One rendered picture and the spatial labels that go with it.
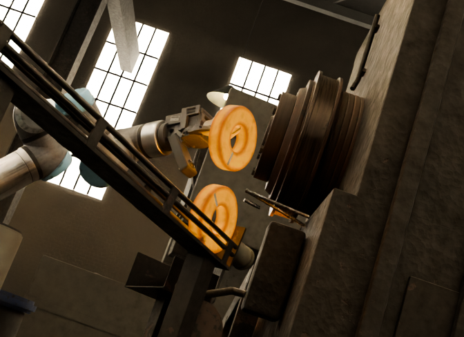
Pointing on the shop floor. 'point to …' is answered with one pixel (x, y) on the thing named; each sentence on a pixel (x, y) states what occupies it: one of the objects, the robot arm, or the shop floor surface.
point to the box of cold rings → (82, 304)
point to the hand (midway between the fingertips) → (235, 130)
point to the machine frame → (393, 190)
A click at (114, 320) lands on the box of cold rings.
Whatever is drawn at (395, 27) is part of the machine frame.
